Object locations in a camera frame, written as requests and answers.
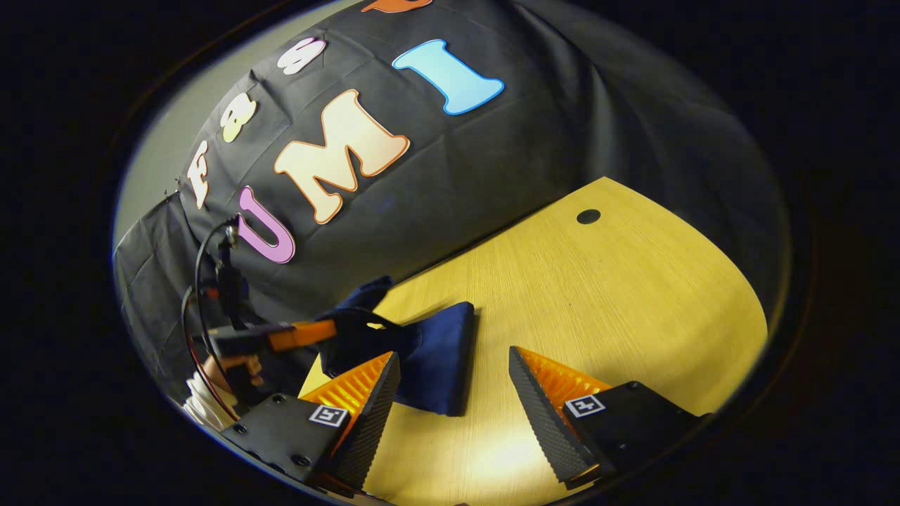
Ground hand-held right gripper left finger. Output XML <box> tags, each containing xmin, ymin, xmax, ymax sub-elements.
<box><xmin>219</xmin><ymin>351</ymin><xmax>401</xmax><ymax>493</ymax></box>

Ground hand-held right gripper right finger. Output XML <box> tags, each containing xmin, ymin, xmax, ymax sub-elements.
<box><xmin>508</xmin><ymin>346</ymin><xmax>707</xmax><ymax>491</ymax></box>

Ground blue denim jeans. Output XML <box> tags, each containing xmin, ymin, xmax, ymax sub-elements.
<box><xmin>316</xmin><ymin>275</ymin><xmax>479</xmax><ymax>417</ymax></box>

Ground black backdrop cloth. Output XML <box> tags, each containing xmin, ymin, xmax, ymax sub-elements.
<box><xmin>112</xmin><ymin>0</ymin><xmax>792</xmax><ymax>408</ymax></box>

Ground red and black cable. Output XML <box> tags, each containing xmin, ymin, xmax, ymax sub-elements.
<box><xmin>181</xmin><ymin>218</ymin><xmax>240</xmax><ymax>422</ymax></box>

